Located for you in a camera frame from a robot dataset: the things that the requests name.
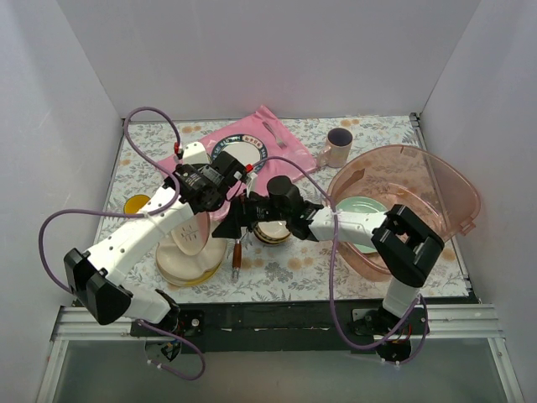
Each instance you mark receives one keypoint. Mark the metal spatula wooden handle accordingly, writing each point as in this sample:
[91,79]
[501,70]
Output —
[236,260]

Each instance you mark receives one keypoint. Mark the silver fork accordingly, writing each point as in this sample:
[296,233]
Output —
[281,144]

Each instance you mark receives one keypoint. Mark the yellow bottom plate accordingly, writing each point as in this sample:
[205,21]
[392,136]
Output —
[189,283]

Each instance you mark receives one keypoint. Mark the pink mug purple inside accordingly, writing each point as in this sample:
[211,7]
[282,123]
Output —
[336,150]

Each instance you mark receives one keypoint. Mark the pink cream branch plate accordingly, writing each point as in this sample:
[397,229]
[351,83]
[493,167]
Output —
[191,236]

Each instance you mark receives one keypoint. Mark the yellow rimmed cream bowl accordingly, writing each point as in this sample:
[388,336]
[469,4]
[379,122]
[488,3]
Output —
[273,228]

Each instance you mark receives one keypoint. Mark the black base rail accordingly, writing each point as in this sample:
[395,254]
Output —
[287,326]

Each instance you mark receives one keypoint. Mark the cream divided plate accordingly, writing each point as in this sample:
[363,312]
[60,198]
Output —
[173,264]

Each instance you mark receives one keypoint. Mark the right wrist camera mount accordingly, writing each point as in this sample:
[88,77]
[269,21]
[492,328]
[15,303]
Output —
[250,179]

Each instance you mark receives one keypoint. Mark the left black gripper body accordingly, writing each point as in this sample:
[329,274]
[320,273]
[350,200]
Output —
[226,169]

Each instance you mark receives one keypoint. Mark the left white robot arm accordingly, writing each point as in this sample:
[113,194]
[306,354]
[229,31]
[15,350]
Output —
[96,277]

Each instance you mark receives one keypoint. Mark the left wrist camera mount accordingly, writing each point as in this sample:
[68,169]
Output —
[192,153]

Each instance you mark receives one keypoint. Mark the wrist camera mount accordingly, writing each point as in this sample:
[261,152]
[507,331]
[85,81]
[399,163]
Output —
[250,179]
[192,153]

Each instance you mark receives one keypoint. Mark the pink transparent plastic bin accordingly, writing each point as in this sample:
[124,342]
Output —
[398,174]

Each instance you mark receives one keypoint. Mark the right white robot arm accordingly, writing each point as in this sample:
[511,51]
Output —
[406,244]

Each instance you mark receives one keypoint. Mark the green rimmed white plate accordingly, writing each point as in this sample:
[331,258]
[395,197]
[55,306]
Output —
[247,149]

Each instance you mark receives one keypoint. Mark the yellow orange cup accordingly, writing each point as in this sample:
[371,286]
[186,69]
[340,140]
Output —
[135,203]

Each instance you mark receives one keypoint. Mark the mint green flower plate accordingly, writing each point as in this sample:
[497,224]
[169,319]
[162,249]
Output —
[358,216]

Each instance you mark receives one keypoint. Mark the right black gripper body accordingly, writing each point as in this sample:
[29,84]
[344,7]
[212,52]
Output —
[237,214]

